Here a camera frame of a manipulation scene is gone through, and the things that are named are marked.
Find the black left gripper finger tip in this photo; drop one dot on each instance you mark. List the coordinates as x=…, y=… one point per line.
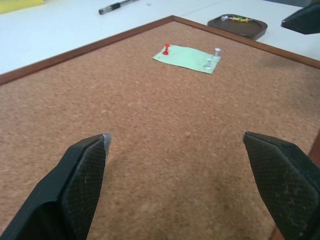
x=303, y=20

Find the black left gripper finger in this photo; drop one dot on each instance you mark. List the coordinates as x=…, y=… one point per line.
x=75, y=190
x=282, y=185

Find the yellow push pin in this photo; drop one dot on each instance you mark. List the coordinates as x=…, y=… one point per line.
x=239, y=19

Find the white push pin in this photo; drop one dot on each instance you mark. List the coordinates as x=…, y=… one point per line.
x=208, y=64
x=217, y=53
x=225, y=18

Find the green paper note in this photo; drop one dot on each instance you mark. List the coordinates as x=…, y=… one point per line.
x=186, y=59

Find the red push pin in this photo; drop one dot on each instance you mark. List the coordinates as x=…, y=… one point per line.
x=166, y=49

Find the dark brown wooden tray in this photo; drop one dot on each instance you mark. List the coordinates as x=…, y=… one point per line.
x=237, y=25

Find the black pen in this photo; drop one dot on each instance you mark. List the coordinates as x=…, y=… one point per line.
x=116, y=6

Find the yellow sponge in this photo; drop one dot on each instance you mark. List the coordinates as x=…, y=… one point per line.
x=21, y=5

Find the cork board with wooden frame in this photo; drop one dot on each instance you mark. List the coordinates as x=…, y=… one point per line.
x=160, y=120

